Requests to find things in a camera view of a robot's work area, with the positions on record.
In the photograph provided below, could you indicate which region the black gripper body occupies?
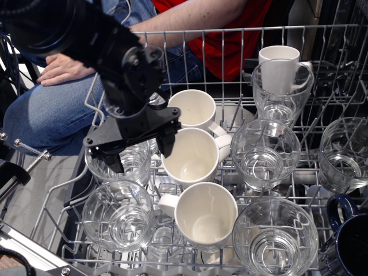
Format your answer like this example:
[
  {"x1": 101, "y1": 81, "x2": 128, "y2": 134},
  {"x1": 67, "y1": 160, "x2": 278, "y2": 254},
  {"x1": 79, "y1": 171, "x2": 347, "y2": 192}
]
[{"x1": 83, "y1": 106, "x2": 181, "y2": 154}]

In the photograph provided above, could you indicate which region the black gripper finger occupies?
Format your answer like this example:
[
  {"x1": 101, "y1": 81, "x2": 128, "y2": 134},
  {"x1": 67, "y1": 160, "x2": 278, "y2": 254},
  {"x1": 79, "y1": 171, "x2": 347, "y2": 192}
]
[
  {"x1": 156, "y1": 128, "x2": 176, "y2": 158},
  {"x1": 90, "y1": 149, "x2": 124, "y2": 173}
]

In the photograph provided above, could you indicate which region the person's bare forearm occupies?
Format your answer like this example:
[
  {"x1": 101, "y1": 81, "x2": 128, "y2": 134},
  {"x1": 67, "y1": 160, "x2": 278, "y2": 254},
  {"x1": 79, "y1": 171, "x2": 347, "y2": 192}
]
[{"x1": 130, "y1": 0, "x2": 247, "y2": 48}]

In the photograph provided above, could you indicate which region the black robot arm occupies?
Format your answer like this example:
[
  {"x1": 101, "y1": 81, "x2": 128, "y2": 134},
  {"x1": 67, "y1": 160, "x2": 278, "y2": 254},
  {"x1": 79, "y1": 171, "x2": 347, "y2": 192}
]
[{"x1": 1, "y1": 1, "x2": 181, "y2": 173}]

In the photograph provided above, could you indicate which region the small shot glass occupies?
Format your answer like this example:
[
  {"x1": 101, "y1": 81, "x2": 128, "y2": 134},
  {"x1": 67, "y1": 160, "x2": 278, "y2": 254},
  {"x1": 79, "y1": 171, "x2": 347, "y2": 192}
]
[{"x1": 146, "y1": 225, "x2": 184, "y2": 263}]

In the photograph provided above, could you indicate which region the tall back glass cup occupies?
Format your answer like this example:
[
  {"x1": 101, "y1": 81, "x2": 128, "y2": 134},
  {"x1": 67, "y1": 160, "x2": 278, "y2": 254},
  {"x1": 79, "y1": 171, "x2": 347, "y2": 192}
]
[{"x1": 251, "y1": 64, "x2": 315, "y2": 128}]

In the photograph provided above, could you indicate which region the person's hand on knee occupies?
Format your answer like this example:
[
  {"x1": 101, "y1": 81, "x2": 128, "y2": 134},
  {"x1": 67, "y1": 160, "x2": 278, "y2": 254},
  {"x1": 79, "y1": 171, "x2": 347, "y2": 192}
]
[{"x1": 37, "y1": 53, "x2": 95, "y2": 86}]

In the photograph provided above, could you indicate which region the middle white mug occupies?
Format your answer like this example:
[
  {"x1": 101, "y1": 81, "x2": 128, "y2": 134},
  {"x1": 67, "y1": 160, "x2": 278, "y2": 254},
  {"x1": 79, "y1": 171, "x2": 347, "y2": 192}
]
[{"x1": 162, "y1": 128, "x2": 232, "y2": 189}]

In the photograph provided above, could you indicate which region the white mug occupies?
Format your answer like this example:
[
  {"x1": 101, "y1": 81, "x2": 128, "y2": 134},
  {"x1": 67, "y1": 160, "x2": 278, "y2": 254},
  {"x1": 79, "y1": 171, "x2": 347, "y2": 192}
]
[
  {"x1": 168, "y1": 89, "x2": 227, "y2": 136},
  {"x1": 162, "y1": 128, "x2": 232, "y2": 189},
  {"x1": 258, "y1": 45, "x2": 313, "y2": 95},
  {"x1": 158, "y1": 182, "x2": 238, "y2": 253}
]

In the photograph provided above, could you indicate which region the back white mug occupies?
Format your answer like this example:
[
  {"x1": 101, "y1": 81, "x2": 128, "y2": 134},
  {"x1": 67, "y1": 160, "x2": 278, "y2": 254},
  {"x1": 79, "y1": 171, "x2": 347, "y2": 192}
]
[{"x1": 168, "y1": 89, "x2": 227, "y2": 136}]

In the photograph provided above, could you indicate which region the front white mug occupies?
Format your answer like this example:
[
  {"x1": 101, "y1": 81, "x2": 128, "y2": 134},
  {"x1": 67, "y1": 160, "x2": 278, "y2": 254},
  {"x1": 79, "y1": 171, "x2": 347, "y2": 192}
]
[{"x1": 158, "y1": 182, "x2": 238, "y2": 253}]

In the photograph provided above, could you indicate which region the far white mug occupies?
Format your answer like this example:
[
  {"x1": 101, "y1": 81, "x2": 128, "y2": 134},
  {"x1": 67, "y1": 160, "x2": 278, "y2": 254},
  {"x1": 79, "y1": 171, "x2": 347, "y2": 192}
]
[{"x1": 258, "y1": 45, "x2": 313, "y2": 95}]

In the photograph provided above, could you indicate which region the dark blue mug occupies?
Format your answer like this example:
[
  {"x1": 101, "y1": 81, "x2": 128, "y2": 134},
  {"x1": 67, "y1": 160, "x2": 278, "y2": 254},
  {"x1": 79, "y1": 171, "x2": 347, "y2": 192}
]
[{"x1": 319, "y1": 194, "x2": 367, "y2": 275}]

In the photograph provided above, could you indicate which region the metal clamp with handle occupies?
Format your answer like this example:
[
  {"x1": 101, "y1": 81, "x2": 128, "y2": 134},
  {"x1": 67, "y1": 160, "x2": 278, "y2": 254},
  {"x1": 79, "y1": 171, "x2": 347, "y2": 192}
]
[{"x1": 1, "y1": 139, "x2": 52, "y2": 203}]

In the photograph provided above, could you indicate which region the grey wire dishwasher rack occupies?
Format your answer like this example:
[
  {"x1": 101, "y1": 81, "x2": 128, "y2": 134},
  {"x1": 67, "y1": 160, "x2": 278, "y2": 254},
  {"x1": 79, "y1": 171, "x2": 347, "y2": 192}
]
[{"x1": 30, "y1": 22, "x2": 367, "y2": 275}]

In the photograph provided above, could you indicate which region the black cable bottom left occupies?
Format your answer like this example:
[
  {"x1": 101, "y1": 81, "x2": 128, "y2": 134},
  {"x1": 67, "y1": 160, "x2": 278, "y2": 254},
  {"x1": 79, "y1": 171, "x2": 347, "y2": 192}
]
[{"x1": 0, "y1": 247, "x2": 37, "y2": 276}]

